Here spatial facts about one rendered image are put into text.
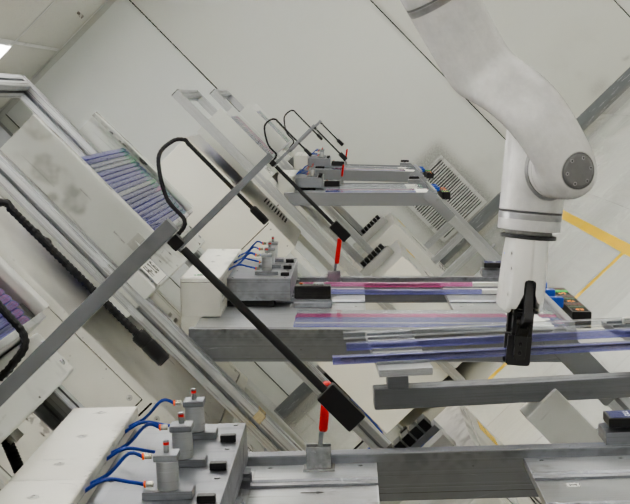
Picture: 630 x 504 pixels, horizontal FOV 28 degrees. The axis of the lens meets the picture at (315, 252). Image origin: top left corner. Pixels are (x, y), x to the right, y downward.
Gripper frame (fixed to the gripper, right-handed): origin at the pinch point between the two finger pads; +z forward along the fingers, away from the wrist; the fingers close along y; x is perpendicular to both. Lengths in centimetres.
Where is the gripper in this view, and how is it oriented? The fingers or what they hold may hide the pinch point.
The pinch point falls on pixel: (517, 348)
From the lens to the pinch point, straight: 171.4
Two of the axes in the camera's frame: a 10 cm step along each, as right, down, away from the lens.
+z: -0.8, 9.9, 0.8
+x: 10.0, 0.8, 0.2
